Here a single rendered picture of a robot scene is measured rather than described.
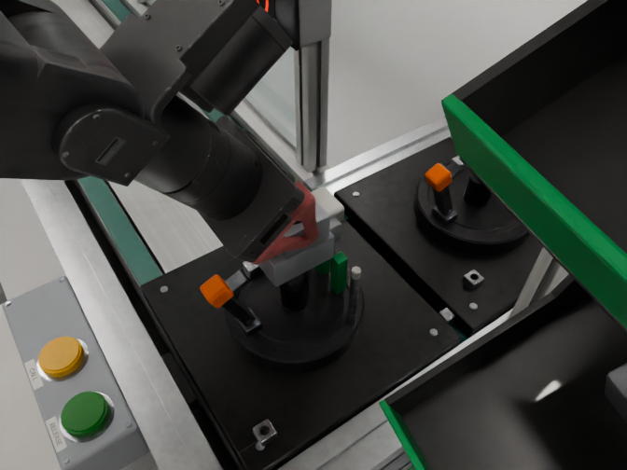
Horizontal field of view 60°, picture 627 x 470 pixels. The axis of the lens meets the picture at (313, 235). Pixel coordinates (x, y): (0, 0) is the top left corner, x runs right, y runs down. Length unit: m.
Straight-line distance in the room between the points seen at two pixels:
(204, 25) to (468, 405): 0.22
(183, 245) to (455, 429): 0.50
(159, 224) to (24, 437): 0.29
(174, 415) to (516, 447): 0.35
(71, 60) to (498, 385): 0.23
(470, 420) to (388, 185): 0.46
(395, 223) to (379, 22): 0.71
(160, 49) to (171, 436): 0.35
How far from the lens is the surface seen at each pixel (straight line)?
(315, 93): 0.65
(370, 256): 0.61
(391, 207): 0.67
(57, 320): 0.63
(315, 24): 0.55
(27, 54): 0.24
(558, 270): 0.29
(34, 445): 0.69
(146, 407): 0.55
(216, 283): 0.47
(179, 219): 0.74
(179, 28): 0.30
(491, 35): 1.28
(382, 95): 1.04
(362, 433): 0.52
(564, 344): 0.28
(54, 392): 0.59
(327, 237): 0.48
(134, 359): 0.58
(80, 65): 0.25
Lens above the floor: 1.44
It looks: 48 degrees down
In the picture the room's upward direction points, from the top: straight up
